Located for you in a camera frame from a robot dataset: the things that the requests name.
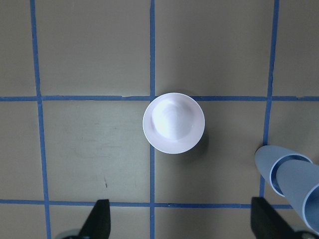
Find blue cup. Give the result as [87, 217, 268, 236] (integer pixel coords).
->
[255, 145, 313, 197]
[276, 160, 319, 233]

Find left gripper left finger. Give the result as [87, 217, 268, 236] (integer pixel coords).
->
[78, 199, 111, 239]

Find pink bowl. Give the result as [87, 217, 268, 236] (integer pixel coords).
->
[143, 93, 205, 154]

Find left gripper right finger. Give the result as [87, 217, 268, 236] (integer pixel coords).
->
[251, 197, 302, 239]

